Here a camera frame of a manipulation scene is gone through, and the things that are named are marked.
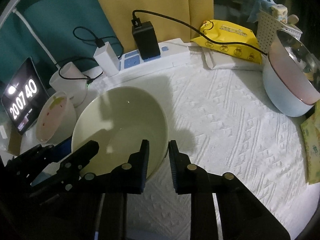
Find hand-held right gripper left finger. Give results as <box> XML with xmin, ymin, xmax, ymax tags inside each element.
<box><xmin>50</xmin><ymin>139</ymin><xmax>150</xmax><ymax>240</ymax></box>

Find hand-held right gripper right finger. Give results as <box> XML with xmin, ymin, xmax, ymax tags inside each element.
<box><xmin>169</xmin><ymin>140</ymin><xmax>292</xmax><ymax>240</ymax></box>

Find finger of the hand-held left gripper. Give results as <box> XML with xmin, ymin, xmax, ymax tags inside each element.
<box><xmin>57</xmin><ymin>140</ymin><xmax>100</xmax><ymax>183</ymax></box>
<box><xmin>7</xmin><ymin>139</ymin><xmax>74</xmax><ymax>178</ymax></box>

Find cream bowl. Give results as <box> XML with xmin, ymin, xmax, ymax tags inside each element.
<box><xmin>71</xmin><ymin>86</ymin><xmax>169</xmax><ymax>180</ymax></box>

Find stacked pink and blue bowls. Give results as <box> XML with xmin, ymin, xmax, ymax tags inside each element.
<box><xmin>262</xmin><ymin>29</ymin><xmax>320</xmax><ymax>117</ymax></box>

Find pink strawberry bowl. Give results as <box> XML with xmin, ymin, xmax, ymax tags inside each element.
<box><xmin>35</xmin><ymin>91</ymin><xmax>77</xmax><ymax>144</ymax></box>

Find cardboard box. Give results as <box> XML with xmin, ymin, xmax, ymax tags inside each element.
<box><xmin>7</xmin><ymin>130</ymin><xmax>24</xmax><ymax>155</ymax></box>

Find white textured tablecloth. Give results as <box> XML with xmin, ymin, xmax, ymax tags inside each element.
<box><xmin>20</xmin><ymin>62</ymin><xmax>320</xmax><ymax>240</ymax></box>

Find tablet showing clock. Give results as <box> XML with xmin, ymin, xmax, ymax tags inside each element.
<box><xmin>1</xmin><ymin>57</ymin><xmax>50</xmax><ymax>136</ymax></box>

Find white desk lamp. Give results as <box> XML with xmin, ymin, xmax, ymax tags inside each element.
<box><xmin>0</xmin><ymin>0</ymin><xmax>88</xmax><ymax>107</ymax></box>

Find white and blue power strip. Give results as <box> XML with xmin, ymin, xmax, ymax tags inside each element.
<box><xmin>101</xmin><ymin>38</ymin><xmax>192</xmax><ymax>83</ymax></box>

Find white flat pack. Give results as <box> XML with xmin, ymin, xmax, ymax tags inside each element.
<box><xmin>202</xmin><ymin>47</ymin><xmax>268</xmax><ymax>71</ymax></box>

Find black charger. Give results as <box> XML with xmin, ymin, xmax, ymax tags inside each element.
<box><xmin>132</xmin><ymin>17</ymin><xmax>161</xmax><ymax>61</ymax></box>

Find yellow-green tissue pack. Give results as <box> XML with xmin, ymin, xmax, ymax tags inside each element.
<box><xmin>301</xmin><ymin>102</ymin><xmax>320</xmax><ymax>185</ymax></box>

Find yellow wet wipes pack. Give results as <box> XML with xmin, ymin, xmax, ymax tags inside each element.
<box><xmin>190</xmin><ymin>19</ymin><xmax>263</xmax><ymax>64</ymax></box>

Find teal curtain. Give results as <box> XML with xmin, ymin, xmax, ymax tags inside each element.
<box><xmin>0</xmin><ymin>0</ymin><xmax>123</xmax><ymax>85</ymax></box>

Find white perforated basket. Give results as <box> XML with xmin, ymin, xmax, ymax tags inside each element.
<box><xmin>257</xmin><ymin>10</ymin><xmax>303</xmax><ymax>55</ymax></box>

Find blue plastic pack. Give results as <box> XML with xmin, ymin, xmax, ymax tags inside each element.
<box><xmin>247</xmin><ymin>0</ymin><xmax>278</xmax><ymax>23</ymax></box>

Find small printed carton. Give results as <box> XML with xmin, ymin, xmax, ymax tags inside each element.
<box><xmin>271</xmin><ymin>4</ymin><xmax>288</xmax><ymax>24</ymax></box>

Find wooden spoon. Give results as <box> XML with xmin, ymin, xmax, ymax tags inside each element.
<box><xmin>287</xmin><ymin>14</ymin><xmax>299</xmax><ymax>27</ymax></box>

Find white charger with cable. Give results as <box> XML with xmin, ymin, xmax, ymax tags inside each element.
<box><xmin>58</xmin><ymin>26</ymin><xmax>125</xmax><ymax>87</ymax></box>

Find long black charger cable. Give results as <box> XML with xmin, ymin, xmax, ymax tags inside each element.
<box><xmin>132</xmin><ymin>9</ymin><xmax>269</xmax><ymax>55</ymax></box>

